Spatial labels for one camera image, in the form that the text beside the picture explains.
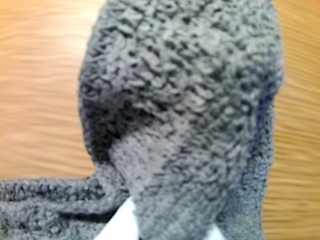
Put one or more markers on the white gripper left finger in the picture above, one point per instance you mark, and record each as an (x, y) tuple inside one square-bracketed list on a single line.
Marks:
[(120, 222)]

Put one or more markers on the grey terry cleaning cloth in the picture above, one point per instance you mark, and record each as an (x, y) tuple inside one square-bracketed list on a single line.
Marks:
[(175, 100)]

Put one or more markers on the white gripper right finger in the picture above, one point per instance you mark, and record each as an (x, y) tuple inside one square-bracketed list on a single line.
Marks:
[(212, 233)]

